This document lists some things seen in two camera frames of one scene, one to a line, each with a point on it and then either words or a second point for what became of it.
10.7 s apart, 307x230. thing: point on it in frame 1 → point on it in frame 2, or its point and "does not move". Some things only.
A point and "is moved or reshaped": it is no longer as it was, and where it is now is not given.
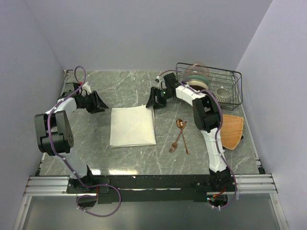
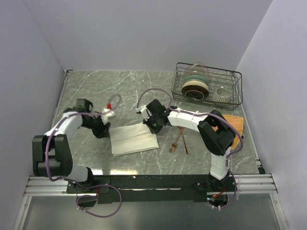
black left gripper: (98, 105) → (102, 131)
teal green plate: (192, 77) does not move
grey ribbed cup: (222, 95) does not move
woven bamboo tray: (231, 131) does not move
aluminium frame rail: (256, 184) does not move
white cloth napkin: (132, 126) is moved or reshaped
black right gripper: (155, 91) → (147, 122)
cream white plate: (198, 83) does not move
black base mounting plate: (152, 188) does not move
